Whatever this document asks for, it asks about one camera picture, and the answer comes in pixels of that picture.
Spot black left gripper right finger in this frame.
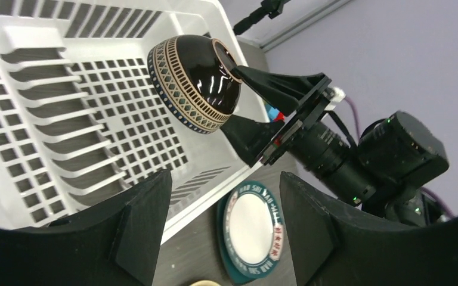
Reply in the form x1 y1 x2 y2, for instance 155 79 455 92
280 172 458 285

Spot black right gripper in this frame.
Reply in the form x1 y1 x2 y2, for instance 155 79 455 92
220 66 332 167

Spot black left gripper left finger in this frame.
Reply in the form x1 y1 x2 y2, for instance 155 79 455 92
0 170 172 285

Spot black patterned ceramic bowl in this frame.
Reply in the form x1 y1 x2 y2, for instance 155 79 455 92
147 35 243 134

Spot white plastic dish rack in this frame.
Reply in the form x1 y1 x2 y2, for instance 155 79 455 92
0 1 255 240

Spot white round plate with lettering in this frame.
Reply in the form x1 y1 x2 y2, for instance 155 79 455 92
223 188 284 277

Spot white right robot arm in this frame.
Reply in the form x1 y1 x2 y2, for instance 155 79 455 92
221 66 451 226

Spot colourful toy blocks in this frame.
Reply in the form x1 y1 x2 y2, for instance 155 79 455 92
264 103 284 122

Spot red and cream saucer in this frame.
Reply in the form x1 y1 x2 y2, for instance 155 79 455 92
188 279 221 286

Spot teal square plate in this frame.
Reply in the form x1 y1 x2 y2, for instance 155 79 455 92
216 181 285 285

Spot black microphone stand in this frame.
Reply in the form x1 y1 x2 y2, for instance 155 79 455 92
233 0 290 36

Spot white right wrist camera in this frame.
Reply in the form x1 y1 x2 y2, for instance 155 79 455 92
323 86 346 111

